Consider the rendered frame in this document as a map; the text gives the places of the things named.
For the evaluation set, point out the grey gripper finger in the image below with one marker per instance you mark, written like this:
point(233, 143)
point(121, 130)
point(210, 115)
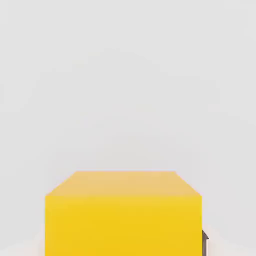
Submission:
point(204, 244)

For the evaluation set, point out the small yellow cube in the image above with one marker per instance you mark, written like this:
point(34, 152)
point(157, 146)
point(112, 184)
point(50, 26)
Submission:
point(123, 220)

